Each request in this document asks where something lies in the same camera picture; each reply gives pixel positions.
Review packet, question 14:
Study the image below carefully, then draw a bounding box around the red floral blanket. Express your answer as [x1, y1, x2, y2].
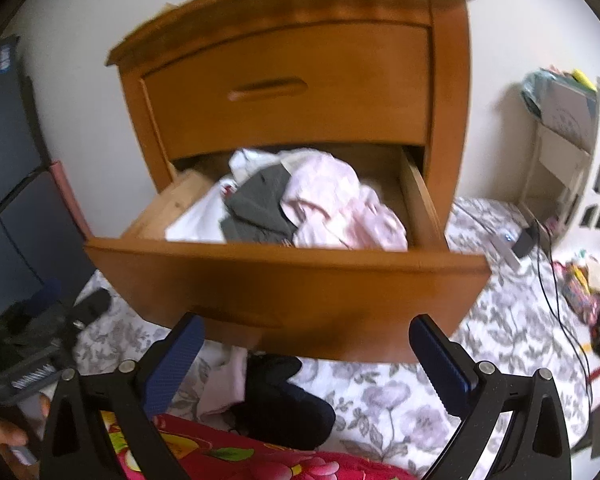
[96, 409, 412, 480]

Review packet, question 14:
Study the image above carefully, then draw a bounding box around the dark refrigerator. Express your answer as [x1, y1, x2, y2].
[0, 33, 99, 322]

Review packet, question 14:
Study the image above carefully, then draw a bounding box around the white power strip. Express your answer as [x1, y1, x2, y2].
[489, 231, 524, 272]

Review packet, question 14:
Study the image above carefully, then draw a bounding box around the closed wooden drawer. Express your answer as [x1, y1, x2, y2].
[139, 23, 436, 162]

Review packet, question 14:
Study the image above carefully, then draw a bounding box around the wooden nightstand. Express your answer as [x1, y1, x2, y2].
[104, 0, 478, 242]

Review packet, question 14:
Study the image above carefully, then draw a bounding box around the white cutout rack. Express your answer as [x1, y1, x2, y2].
[519, 76, 600, 244]

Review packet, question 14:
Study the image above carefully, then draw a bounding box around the black charger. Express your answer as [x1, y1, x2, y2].
[510, 224, 539, 260]

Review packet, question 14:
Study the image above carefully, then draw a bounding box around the pink board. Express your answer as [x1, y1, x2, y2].
[48, 159, 96, 242]

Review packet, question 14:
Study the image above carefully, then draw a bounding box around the colourful patterned pouch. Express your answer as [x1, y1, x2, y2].
[554, 259, 600, 317]

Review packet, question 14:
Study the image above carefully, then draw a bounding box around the pink underwear with waistband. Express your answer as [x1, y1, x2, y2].
[199, 346, 249, 419]

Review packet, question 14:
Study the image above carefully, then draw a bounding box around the wooden drawer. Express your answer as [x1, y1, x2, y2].
[139, 23, 436, 162]
[82, 144, 493, 366]

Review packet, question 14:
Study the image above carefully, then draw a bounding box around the pale pink underwear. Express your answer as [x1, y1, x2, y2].
[281, 151, 411, 253]

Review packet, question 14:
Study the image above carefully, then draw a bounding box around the white underwear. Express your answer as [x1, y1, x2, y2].
[164, 148, 292, 244]

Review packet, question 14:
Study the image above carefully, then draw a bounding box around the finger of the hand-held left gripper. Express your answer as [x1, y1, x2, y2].
[71, 288, 113, 329]

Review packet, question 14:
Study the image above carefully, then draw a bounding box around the yellow highlighter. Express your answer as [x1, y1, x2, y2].
[569, 68, 597, 93]

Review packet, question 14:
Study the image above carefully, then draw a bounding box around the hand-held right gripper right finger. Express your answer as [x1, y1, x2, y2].
[409, 313, 574, 480]

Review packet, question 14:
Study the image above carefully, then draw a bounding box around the grey underwear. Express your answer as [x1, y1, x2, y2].
[219, 163, 302, 248]

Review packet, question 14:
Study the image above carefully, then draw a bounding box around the navy underwear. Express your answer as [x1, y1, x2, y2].
[228, 385, 338, 453]

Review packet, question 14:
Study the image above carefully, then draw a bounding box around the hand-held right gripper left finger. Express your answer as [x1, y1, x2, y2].
[36, 312, 206, 480]

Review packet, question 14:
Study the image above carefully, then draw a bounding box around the teal plastic bag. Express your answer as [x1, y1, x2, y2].
[521, 69, 552, 122]

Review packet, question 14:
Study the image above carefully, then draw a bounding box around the grey printed card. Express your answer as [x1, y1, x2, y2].
[539, 79, 599, 137]

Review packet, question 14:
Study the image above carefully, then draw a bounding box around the grey floral bed sheet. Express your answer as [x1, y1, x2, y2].
[72, 195, 594, 480]

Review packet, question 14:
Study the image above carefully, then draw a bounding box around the person's left hand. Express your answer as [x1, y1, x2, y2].
[0, 416, 29, 450]

